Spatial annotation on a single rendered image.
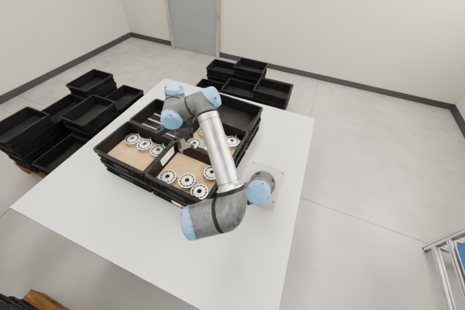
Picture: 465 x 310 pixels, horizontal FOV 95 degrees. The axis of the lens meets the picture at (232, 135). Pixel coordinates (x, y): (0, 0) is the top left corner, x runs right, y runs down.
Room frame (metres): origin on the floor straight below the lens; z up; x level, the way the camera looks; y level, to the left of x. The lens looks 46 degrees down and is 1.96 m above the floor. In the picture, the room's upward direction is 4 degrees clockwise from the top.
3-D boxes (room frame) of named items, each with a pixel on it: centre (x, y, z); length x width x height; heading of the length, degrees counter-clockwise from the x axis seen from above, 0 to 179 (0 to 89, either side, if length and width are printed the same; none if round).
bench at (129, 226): (1.01, 0.27, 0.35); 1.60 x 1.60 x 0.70; 71
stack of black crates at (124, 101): (1.94, 1.28, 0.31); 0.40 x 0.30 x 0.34; 161
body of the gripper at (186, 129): (0.69, 0.23, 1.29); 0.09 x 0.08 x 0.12; 106
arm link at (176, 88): (0.69, 0.24, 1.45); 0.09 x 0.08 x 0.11; 7
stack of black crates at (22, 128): (1.31, 1.92, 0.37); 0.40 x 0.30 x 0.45; 161
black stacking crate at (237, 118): (1.27, 0.01, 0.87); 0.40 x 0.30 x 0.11; 67
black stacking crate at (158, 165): (0.71, 0.24, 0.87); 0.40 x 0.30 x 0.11; 67
